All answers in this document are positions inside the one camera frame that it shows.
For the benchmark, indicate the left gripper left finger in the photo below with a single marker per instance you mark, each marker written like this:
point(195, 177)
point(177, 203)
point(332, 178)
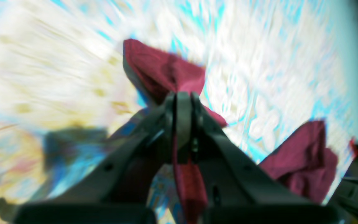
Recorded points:
point(115, 192)

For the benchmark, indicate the dark red t-shirt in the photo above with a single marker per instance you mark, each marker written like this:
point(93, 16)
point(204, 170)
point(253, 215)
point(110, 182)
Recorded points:
point(166, 71)

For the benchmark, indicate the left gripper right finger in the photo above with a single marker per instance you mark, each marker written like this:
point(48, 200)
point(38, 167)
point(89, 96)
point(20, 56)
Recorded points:
point(218, 184)

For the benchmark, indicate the patterned tile tablecloth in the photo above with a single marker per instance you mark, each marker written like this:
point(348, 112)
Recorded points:
point(270, 66)

